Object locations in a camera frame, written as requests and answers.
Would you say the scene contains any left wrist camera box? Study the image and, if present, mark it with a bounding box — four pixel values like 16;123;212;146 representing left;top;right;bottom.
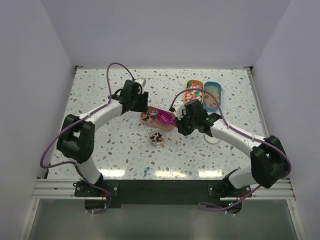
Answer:
135;78;147;88

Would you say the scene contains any round silver jar lid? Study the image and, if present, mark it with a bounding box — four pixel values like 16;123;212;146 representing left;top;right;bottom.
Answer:
204;134;220;145

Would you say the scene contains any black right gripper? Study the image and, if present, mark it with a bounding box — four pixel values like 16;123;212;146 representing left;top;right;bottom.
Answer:
173;110;198;137

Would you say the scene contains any tan tray of star candies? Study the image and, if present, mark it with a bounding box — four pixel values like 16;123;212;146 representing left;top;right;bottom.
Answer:
184;79;204;103

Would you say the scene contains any aluminium front frame rail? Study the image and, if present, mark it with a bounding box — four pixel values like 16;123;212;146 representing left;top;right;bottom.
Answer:
31;179;296;200

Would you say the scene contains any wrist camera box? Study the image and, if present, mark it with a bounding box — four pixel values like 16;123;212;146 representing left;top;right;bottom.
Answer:
135;78;147;88
169;100;186;120

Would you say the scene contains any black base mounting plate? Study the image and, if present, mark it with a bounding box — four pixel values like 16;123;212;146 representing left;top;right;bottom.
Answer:
73;179;252;214

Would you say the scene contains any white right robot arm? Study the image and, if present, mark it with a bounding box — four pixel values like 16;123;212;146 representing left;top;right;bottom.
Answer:
170;100;292;197

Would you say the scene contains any clear glass jar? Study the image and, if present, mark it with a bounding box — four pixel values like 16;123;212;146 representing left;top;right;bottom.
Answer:
148;128;166;148

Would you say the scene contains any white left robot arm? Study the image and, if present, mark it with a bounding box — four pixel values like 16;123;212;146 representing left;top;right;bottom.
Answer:
56;78;149;196

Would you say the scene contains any magenta plastic scoop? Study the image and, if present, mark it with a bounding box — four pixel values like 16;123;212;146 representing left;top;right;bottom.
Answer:
154;108;177;131

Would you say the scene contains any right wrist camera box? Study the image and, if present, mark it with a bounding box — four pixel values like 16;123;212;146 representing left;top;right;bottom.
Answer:
169;100;186;120

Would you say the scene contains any blue tray of wrapped candies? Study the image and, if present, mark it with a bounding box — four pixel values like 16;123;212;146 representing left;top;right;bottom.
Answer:
203;81;222;112

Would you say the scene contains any pink tray of lollipops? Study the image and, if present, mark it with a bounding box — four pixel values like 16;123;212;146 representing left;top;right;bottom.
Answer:
140;106;175;132

